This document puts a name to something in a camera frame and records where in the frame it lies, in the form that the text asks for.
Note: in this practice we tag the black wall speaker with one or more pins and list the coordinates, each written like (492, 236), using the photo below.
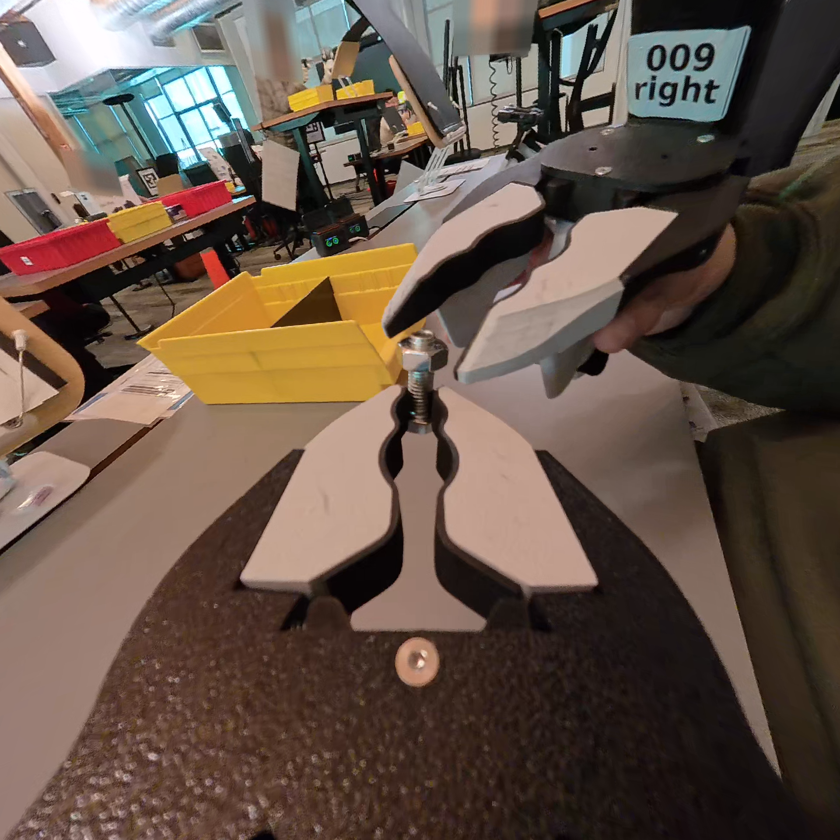
(26, 43)

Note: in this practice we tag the grey desk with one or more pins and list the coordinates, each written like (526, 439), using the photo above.
(164, 459)

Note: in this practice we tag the person's torso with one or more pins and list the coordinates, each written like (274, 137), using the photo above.
(781, 558)

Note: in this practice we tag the clear acrylic stand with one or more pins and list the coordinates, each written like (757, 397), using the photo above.
(441, 167)

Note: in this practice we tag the steel hex bolt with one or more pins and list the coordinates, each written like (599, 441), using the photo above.
(420, 394)

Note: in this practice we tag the orange traffic cone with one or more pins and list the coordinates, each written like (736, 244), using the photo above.
(216, 269)

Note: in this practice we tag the clear bag with label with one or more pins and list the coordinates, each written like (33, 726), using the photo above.
(131, 394)

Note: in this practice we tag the white stand base card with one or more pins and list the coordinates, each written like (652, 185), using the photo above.
(433, 191)
(46, 479)

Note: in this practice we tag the leaning white board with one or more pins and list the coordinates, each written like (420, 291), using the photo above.
(281, 174)

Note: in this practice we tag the black device with green lights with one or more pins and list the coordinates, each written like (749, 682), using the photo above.
(328, 241)
(355, 228)

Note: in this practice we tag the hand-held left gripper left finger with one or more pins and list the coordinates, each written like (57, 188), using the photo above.
(328, 499)

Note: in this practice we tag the steel hex nut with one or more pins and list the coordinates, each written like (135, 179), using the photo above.
(423, 358)

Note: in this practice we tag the large yellow plastic bin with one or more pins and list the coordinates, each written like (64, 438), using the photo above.
(262, 367)

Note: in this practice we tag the red plastic bin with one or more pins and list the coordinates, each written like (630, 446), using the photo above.
(193, 198)
(59, 248)

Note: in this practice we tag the person's right forearm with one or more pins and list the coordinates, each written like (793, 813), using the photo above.
(787, 295)

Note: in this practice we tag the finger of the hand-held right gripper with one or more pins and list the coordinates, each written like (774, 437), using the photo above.
(564, 295)
(472, 226)

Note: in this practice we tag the fiducial marker sign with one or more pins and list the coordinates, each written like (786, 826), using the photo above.
(148, 182)

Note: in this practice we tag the small yellow plastic bin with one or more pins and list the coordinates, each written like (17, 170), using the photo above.
(139, 222)

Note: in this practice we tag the wooden clipboard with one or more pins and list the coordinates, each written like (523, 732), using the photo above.
(65, 374)

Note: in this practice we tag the wooden standing desk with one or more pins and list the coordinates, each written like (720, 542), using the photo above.
(308, 115)

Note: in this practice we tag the yellow tote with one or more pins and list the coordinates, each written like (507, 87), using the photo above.
(358, 88)
(312, 98)

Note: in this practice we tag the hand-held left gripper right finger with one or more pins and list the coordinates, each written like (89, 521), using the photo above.
(505, 505)

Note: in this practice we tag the wooden table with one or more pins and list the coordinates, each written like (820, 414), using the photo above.
(197, 223)

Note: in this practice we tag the dark-backed clipboard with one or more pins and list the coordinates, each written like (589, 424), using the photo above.
(407, 59)

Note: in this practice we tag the printed instruction sheet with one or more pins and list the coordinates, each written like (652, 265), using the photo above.
(26, 394)

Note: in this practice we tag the black bin divider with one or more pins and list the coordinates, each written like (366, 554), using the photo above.
(315, 308)

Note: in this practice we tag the person's right hand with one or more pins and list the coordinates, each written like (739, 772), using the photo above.
(663, 302)

